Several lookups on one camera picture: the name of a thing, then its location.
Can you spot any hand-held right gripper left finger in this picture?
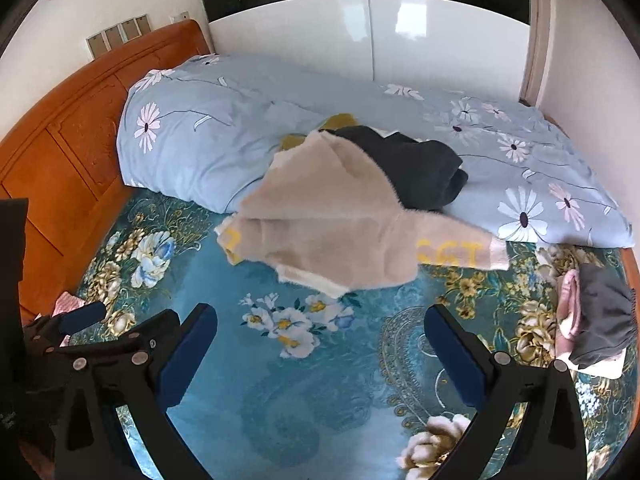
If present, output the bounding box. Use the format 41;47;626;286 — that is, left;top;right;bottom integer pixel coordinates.
54;302;219;480

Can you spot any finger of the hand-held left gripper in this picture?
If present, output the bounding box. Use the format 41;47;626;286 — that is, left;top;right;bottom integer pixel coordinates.
22;301;107;356
100;309;182;355

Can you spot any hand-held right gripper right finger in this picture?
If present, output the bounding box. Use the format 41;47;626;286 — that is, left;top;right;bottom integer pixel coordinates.
422;304;588;480

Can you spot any beige fuzzy sweater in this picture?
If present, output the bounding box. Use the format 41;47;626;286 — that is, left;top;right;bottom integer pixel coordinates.
215;130;511;297

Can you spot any pink checked cloth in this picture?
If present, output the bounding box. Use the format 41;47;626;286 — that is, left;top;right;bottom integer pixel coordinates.
52;292;86;317

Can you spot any pink folded garment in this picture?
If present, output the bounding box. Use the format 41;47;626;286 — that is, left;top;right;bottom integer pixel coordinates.
556;269;626;380

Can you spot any teal floral blanket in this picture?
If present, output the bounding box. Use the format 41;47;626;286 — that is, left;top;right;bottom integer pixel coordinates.
65;187;640;480

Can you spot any wooden headboard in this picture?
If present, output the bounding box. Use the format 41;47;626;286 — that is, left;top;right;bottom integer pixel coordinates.
0;19;216;326

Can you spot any light blue floral duvet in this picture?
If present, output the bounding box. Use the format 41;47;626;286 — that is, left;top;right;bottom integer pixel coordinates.
116;54;633;248

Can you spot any black garment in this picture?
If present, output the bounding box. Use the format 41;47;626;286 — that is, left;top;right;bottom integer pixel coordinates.
334;126;469;211

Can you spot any yellow-green garment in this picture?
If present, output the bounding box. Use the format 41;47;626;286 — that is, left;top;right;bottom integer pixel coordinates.
279;113;358;153

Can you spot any white glossy wardrobe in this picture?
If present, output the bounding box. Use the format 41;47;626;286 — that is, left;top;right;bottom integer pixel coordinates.
200;0;531;106

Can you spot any wall switch panel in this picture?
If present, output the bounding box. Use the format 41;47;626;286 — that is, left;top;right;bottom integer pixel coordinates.
86;14;152;57

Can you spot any white door frame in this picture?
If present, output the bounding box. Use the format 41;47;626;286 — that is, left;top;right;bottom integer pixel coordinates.
520;0;551;103

